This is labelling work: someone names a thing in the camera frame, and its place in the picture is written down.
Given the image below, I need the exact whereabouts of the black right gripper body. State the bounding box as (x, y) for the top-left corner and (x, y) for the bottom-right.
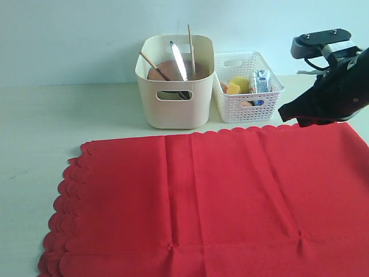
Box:
(312, 49), (368, 121)

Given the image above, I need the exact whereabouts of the blue white milk carton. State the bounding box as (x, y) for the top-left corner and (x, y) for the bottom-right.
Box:
(250, 70), (272, 93)

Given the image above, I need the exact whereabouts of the brown egg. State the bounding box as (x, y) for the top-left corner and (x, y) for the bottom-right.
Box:
(241, 101), (253, 107)

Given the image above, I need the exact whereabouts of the yellow lemon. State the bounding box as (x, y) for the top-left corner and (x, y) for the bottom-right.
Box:
(229, 76), (250, 94)

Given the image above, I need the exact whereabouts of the yellow cheese wedge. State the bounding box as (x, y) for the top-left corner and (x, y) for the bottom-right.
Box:
(226, 82), (241, 95)

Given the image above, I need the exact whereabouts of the red scalloped cloth mat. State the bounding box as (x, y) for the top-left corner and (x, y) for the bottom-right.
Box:
(38, 123), (368, 276)

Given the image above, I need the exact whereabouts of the orange fried nugget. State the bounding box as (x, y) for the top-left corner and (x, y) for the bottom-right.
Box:
(220, 82), (228, 94)

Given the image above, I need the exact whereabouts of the silver table knife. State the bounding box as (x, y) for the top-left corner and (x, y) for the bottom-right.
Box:
(170, 40), (188, 81)

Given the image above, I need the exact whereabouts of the brown wooden plate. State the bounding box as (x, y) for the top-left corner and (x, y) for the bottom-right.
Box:
(147, 60), (208, 81)

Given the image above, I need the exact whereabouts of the wooden chopstick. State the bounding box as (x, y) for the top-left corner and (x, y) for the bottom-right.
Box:
(187, 24), (196, 80)
(140, 50), (190, 100)

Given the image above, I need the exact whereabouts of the white lattice plastic basket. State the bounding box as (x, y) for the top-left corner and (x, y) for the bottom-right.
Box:
(213, 51), (284, 123)

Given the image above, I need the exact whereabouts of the cream plastic bin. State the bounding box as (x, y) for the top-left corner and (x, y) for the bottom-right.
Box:
(135, 35), (214, 129)

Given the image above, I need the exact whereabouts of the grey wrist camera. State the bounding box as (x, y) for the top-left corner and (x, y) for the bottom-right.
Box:
(291, 28), (362, 62)

